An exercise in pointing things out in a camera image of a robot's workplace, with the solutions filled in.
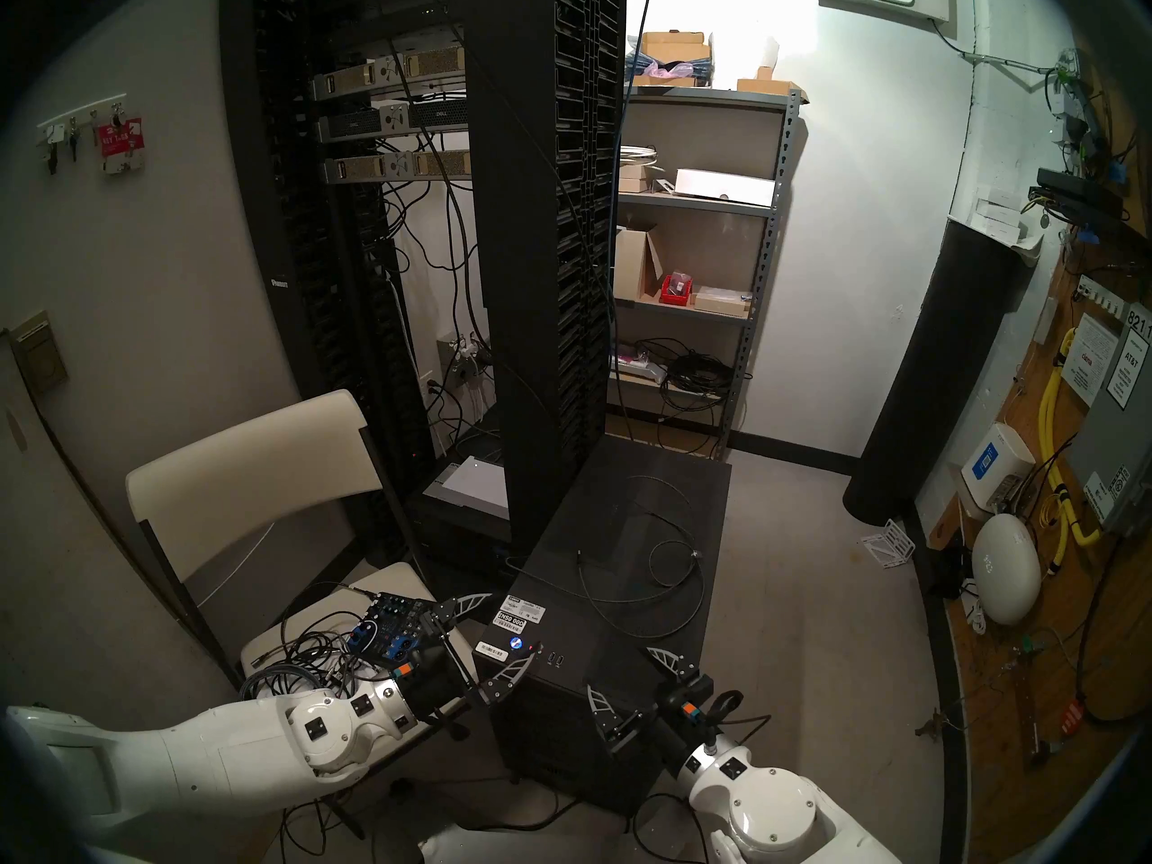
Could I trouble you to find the large cardboard box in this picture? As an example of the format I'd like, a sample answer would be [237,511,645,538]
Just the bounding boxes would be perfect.
[641,31,714,87]

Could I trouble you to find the white key hook rack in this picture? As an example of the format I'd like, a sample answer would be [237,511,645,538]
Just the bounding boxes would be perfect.
[36,95,129,175]

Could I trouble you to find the grey metal shelving unit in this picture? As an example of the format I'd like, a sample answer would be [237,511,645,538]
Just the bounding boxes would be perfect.
[607,86,804,460]

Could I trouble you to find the white flat box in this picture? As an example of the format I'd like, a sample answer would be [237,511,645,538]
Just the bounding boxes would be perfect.
[675,167,777,208]

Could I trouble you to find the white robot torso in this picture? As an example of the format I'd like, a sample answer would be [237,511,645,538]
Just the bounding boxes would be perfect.
[418,822,649,864]

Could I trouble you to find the black braided USB cable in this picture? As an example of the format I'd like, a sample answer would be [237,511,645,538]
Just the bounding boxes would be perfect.
[574,475,709,643]

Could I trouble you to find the grey AT&T enclosure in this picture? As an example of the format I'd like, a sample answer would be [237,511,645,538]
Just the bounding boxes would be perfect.
[1066,304,1152,536]

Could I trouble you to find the white flat device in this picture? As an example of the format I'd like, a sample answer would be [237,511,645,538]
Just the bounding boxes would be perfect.
[423,457,510,518]

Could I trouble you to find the black wall router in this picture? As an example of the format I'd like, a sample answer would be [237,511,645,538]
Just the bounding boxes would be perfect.
[1035,167,1131,226]

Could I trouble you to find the white plastic bracket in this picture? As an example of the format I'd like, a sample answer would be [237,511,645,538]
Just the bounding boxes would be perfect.
[859,518,917,569]

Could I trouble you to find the tangled black cable bundle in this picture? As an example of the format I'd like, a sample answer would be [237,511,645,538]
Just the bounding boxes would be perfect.
[238,592,379,703]

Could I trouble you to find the small white boxes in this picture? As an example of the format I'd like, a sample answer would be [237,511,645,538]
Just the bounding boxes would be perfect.
[972,196,1045,248]

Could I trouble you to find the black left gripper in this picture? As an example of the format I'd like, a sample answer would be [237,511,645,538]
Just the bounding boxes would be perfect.
[393,591,539,728]

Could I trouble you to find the tan flat box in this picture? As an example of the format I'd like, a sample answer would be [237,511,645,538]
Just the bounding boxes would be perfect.
[691,286,752,319]

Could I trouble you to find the black cable coil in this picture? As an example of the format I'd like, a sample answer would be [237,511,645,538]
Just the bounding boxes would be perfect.
[661,349,735,397]

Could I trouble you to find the white oval dome device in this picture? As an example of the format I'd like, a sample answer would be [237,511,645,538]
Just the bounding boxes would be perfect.
[972,514,1043,626]

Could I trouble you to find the white ciena labelled box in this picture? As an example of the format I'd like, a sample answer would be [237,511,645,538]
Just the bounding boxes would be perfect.
[1060,313,1117,406]

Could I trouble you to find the black workstation tower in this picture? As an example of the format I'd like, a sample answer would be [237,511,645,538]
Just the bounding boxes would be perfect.
[472,432,733,816]

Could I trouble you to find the tall black cylinder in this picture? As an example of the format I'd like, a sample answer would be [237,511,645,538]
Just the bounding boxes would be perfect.
[843,219,1036,526]

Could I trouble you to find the black open server rack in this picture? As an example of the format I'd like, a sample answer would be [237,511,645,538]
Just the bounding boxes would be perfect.
[220,0,505,557]

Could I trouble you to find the beige rack server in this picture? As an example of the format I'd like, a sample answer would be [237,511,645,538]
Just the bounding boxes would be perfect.
[324,149,473,185]
[310,48,467,102]

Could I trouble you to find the blue black audio mixer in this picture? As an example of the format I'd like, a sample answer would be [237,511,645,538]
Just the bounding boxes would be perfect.
[346,590,442,672]

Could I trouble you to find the white box blue label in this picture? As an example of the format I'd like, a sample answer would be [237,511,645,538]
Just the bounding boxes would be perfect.
[960,423,1036,514]

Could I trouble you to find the cream folding chair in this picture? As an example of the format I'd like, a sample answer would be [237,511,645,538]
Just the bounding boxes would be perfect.
[124,388,480,782]

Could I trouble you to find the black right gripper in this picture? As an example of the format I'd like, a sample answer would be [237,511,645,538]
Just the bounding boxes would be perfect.
[586,646,719,773]

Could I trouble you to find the yellow cable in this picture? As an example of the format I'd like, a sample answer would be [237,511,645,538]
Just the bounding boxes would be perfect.
[1038,327,1104,575]

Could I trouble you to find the red key tag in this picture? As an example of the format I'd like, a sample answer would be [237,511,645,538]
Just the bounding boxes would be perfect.
[99,115,146,176]

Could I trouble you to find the black Dell rack server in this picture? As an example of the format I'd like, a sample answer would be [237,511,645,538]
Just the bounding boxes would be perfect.
[317,97,469,143]

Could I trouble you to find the beige wall plate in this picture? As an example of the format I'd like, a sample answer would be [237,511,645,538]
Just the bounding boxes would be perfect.
[7,311,69,395]

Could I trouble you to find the wall outlet with plugs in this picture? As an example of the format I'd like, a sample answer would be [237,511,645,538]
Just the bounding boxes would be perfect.
[436,331,492,386]

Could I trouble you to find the open cardboard box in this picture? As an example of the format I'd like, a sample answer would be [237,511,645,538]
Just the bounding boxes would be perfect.
[614,226,663,302]

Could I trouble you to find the white patch block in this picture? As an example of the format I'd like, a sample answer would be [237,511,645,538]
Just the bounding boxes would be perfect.
[1078,275,1131,320]

